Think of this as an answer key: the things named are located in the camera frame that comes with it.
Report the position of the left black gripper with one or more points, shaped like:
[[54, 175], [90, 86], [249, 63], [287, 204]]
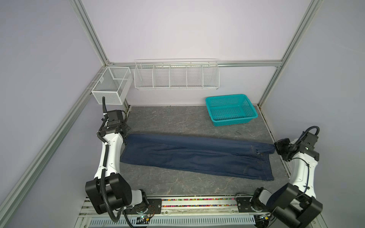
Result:
[[127, 128]]

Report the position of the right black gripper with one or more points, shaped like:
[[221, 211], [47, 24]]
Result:
[[279, 145]]

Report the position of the dark blue denim trousers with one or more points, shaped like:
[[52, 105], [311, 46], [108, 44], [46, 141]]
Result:
[[213, 156]]

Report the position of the teal plastic basket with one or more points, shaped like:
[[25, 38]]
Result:
[[230, 110]]

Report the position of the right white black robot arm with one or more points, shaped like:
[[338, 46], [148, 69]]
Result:
[[294, 204]]

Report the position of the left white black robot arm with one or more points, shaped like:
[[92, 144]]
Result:
[[109, 192]]

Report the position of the small white mesh wall basket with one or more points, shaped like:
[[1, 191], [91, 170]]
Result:
[[113, 84]]

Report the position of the aluminium frame back crossbar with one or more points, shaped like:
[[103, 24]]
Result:
[[190, 62]]

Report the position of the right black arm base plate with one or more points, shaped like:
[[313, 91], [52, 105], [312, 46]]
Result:
[[244, 205]]

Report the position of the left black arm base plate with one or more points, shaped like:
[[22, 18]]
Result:
[[153, 206]]

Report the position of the white slotted cable duct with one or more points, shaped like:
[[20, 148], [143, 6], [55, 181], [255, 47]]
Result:
[[176, 221]]

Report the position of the long white wire wall basket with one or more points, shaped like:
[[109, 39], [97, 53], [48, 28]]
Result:
[[149, 77]]

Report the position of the aluminium front mounting rail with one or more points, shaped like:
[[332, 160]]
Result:
[[203, 206]]

